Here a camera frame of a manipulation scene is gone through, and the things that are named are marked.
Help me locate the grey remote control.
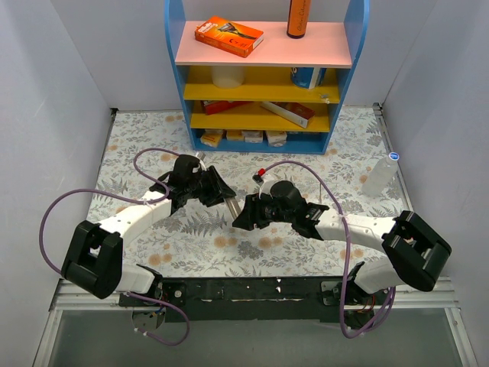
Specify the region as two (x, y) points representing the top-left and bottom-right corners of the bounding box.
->
(224, 197), (241, 219)

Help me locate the white soap box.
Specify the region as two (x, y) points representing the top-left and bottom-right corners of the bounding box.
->
(265, 131), (287, 147)

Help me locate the red white long box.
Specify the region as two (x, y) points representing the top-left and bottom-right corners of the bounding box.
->
(261, 102), (316, 128)

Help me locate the orange bottle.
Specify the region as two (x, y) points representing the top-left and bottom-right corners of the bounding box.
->
(287, 0), (311, 39)

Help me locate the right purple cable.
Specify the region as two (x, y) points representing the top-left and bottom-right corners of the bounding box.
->
(263, 160), (397, 340)

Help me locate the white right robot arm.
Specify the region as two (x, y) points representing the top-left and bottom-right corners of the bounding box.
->
(232, 180), (452, 304)

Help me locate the floral tablecloth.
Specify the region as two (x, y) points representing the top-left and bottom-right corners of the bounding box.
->
(88, 107), (408, 277)

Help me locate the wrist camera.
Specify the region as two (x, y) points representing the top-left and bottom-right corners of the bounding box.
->
(252, 168), (277, 192)
(194, 151), (207, 171)

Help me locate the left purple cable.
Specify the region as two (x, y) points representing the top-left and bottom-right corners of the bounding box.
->
(38, 147), (191, 347)

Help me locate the purple cable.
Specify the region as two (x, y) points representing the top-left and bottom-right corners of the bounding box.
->
(38, 147), (191, 347)
(263, 160), (397, 340)

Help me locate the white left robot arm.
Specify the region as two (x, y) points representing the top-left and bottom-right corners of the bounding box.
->
(61, 154), (235, 306)

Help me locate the white cup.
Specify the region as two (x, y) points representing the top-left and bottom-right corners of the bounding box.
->
(211, 66), (245, 89)

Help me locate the yellow soap box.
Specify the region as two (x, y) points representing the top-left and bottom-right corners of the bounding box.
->
(200, 129), (224, 148)

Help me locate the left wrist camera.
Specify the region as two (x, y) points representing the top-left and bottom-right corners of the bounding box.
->
(194, 151), (207, 171)

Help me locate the blue shelf unit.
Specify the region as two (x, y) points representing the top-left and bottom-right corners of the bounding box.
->
(164, 1), (371, 154)

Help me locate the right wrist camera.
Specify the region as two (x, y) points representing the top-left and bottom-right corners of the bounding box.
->
(252, 168), (277, 192)

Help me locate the blue white can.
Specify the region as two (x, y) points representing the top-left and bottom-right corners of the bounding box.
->
(290, 67), (327, 89)

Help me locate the clear plastic water bottle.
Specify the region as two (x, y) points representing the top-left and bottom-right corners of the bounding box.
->
(362, 152), (400, 196)

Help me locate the orange razor box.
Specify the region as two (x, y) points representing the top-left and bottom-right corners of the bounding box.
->
(194, 16), (264, 58)

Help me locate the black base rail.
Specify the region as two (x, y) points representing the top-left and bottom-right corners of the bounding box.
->
(118, 273), (390, 330)

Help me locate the red box left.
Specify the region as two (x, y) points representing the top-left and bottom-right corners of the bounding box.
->
(201, 100), (251, 115)

